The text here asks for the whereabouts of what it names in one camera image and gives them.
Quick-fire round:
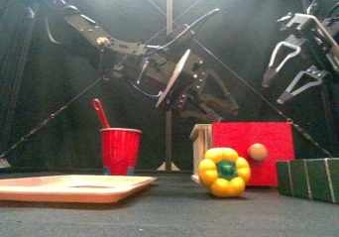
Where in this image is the white and red box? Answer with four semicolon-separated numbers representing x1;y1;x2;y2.
188;123;215;184

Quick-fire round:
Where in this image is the red drawer with wooden knob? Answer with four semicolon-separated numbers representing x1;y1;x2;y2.
211;121;297;187

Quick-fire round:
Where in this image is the yellow toy bell pepper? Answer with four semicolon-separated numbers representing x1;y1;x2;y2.
196;147;254;198

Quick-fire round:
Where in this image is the red ribbed plastic cup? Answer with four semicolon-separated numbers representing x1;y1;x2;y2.
99;127;143;177

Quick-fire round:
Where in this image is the red plastic spoon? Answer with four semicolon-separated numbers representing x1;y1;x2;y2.
91;98;112;130

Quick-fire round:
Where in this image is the small blue toy piece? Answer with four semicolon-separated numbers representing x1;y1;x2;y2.
102;166;136;177

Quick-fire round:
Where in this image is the dark green striped box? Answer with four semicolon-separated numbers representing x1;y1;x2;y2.
275;157;339;205

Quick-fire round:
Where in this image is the right wrist camera mount plate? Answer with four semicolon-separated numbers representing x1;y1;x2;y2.
286;12;339;70

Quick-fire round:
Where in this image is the wrist camera mount plate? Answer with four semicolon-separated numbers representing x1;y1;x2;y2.
286;12;339;70
154;49;192;109

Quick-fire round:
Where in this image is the left wrist camera mount plate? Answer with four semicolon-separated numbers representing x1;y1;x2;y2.
154;49;192;109

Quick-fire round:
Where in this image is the vertical metal frame pole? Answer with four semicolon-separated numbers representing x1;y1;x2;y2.
156;0;182;173

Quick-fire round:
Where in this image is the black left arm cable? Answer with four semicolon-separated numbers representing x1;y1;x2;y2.
144;8;222;58

